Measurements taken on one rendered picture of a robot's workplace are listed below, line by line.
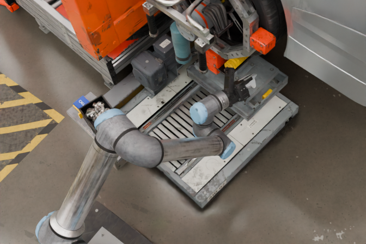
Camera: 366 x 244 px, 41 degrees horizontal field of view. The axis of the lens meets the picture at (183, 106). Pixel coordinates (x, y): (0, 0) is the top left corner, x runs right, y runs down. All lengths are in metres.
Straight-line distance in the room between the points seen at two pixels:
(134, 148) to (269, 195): 1.23
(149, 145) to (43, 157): 1.45
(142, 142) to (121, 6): 1.08
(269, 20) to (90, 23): 0.89
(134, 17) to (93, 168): 1.09
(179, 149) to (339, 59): 0.74
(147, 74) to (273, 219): 1.04
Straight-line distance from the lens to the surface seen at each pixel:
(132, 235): 2.46
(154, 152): 1.77
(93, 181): 1.93
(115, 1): 2.61
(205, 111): 2.15
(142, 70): 2.79
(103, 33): 2.63
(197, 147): 2.00
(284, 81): 2.99
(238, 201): 2.78
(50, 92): 3.37
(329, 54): 2.12
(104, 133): 1.81
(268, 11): 2.20
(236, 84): 2.26
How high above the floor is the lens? 2.58
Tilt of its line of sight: 57 degrees down
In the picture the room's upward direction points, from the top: 11 degrees counter-clockwise
